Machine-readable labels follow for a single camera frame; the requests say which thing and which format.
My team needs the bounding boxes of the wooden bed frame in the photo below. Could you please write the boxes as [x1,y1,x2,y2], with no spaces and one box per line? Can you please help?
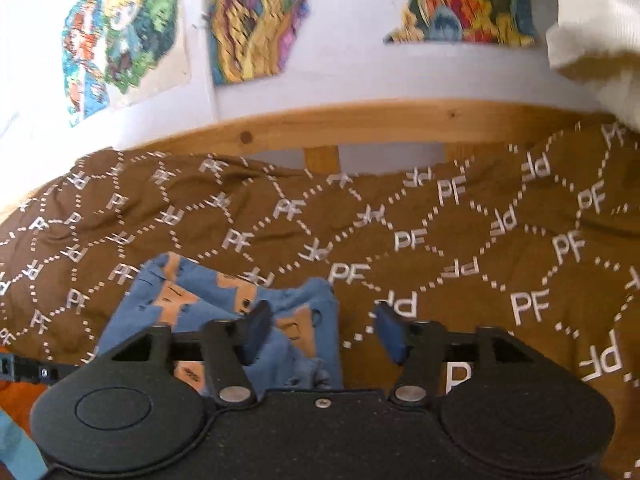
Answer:
[143,99,614,174]

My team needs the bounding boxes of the orange blue yellow blanket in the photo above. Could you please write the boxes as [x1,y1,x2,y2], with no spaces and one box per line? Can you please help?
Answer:
[0,380,47,479]

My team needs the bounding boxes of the white pillow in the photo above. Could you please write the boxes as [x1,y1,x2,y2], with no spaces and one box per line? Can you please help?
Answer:
[546,0,639,130]

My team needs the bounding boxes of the dark floral wall poster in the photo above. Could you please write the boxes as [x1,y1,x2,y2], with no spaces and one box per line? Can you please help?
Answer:
[384,0,537,48]

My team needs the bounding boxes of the brown patterned bedsheet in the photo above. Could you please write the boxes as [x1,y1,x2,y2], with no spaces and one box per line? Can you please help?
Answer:
[1,122,639,479]

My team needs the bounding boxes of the blue pants with orange patches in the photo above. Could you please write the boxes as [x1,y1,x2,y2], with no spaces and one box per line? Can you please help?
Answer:
[98,252,343,394]

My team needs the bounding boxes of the green blue wall poster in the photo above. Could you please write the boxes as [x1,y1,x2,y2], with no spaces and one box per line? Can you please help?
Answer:
[61,0,191,127]

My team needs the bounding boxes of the purple yellow wall poster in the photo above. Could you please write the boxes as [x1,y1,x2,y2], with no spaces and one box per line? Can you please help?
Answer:
[207,0,309,86]

